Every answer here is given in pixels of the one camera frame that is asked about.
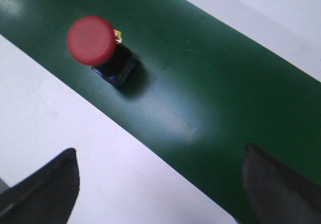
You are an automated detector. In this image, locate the green conveyor belt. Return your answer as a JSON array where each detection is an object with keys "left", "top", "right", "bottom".
[{"left": 1, "top": 0, "right": 320, "bottom": 223}]

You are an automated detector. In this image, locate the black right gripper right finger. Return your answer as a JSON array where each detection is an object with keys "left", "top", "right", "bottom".
[{"left": 242, "top": 144, "right": 320, "bottom": 223}]

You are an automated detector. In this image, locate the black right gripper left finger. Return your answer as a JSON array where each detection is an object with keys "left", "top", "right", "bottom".
[{"left": 1, "top": 148, "right": 80, "bottom": 223}]

